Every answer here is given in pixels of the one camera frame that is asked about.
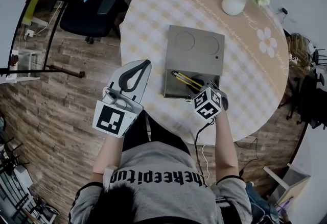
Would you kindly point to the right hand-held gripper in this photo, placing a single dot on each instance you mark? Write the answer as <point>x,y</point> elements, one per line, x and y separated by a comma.
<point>207,104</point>

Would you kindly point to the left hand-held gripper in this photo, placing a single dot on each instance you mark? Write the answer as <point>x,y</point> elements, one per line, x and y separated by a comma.
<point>108,118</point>

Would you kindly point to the yellow black utility knife item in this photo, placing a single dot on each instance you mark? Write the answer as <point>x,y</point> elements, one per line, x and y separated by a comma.
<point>182,77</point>

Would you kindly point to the grey box with drawer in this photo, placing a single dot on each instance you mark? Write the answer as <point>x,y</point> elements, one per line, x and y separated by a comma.
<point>194,63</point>

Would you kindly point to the person's right forearm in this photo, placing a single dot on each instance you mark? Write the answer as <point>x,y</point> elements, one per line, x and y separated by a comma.
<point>224,141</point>

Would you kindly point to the person's left forearm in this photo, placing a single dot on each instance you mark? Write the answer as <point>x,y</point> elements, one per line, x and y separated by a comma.
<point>107,152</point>

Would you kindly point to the beige checkered tablecloth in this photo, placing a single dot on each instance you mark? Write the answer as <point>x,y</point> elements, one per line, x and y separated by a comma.
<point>150,39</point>

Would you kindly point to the person's black trousers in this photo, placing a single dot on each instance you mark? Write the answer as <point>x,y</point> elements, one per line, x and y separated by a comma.
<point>139,131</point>

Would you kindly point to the black rod with foot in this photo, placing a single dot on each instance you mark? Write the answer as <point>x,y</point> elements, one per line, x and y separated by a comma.
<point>65,71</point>

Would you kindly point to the black office chair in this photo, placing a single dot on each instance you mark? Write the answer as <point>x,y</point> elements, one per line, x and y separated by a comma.
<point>84,21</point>

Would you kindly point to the white round vase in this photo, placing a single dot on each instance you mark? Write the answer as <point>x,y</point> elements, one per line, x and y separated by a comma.
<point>233,4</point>

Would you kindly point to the person's grey printed shirt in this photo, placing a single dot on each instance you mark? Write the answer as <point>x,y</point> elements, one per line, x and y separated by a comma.
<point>163,187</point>

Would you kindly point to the wicker basket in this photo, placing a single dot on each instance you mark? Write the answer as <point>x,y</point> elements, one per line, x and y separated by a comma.
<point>299,49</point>

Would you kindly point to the white shelf unit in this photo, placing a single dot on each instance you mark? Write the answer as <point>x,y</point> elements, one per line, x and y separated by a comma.
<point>23,64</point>

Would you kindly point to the white power socket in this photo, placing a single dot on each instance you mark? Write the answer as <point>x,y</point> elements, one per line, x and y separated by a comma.
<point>29,34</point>

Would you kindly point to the black chair group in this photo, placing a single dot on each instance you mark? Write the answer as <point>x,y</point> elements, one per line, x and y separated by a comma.
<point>310,98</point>

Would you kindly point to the metal rack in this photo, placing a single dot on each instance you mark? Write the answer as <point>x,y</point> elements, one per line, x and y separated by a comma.
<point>18,192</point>

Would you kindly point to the light wooden frame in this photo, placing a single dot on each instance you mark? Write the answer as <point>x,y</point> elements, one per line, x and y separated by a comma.
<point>293,179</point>

